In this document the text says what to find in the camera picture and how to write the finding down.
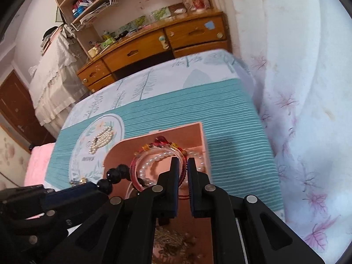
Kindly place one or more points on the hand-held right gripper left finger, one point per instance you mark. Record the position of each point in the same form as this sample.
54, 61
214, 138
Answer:
173, 189

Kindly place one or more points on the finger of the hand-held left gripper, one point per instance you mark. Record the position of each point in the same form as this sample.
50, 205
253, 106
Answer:
71, 194
88, 209

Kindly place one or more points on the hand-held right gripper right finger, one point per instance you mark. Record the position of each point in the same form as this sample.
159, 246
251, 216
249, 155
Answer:
194, 192

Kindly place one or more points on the gold rhinestone hair comb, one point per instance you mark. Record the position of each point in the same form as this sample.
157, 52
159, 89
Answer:
173, 242

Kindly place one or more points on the pink plastic storage box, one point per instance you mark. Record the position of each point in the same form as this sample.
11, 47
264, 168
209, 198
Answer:
198, 140

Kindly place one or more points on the small gold charm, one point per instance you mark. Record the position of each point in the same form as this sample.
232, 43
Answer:
82, 181

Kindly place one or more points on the pink blanket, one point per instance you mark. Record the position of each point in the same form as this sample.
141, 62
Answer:
38, 167

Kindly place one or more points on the brown wooden door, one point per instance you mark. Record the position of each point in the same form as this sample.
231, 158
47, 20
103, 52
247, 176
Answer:
19, 115

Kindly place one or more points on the lace covered furniture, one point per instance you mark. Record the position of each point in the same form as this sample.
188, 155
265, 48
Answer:
52, 82

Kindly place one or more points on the white leaf print curtain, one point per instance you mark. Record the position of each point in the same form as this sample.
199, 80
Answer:
297, 101

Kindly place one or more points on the wooden desk with drawers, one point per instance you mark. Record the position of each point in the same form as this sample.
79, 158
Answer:
132, 8
137, 52

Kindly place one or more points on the white beaded item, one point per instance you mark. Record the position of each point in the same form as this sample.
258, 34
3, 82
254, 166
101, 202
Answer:
94, 52

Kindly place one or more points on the pale green drawer hook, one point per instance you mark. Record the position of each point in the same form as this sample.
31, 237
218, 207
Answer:
164, 42

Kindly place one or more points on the green packet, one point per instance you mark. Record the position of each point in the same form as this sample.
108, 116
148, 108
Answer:
108, 43

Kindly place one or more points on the black hat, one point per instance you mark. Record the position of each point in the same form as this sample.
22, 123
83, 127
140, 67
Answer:
51, 32

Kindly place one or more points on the blue sticker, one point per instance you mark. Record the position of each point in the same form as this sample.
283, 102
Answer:
210, 25

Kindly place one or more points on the white tube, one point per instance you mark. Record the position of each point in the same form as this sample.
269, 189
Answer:
180, 11

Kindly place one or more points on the blue bottles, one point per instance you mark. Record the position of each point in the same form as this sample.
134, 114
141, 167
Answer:
77, 11

